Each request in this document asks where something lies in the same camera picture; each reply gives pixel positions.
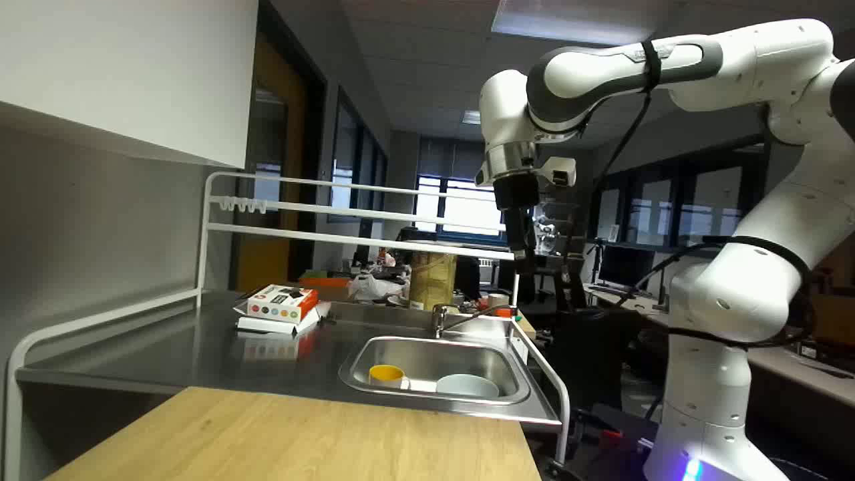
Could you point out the white flat box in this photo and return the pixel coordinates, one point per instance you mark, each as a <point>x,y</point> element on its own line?
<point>250,322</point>

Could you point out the orange object on counter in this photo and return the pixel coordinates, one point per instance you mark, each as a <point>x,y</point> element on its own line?
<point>328,286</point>

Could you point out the stainless steel sink basin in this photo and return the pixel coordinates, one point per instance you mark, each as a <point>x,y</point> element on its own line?
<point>426,362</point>

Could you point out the brown paper bag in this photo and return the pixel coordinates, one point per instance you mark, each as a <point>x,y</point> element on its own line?
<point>434,279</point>

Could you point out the light blue bowl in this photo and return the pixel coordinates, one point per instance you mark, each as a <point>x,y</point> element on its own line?
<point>468,386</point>

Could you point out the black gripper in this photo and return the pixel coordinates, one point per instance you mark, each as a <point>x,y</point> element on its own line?
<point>512,194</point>

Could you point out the yellow and white mug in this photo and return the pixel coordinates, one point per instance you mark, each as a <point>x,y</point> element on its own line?
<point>385,374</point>

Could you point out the white metal rail frame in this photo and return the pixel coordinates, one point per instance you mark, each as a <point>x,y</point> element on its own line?
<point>532,410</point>

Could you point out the colourful white box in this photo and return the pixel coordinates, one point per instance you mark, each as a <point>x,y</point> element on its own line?
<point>281,302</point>

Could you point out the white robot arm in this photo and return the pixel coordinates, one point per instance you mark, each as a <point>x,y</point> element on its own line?
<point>743,294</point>

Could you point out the ceiling light panel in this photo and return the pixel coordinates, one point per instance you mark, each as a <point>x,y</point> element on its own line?
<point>587,21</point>

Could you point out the white upper cabinet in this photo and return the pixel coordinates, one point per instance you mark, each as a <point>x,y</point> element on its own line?
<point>143,79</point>

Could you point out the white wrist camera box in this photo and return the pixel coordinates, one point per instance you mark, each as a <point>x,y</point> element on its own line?
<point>559,171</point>

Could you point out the steel faucet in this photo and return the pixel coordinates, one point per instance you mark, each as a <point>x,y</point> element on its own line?
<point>444,319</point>

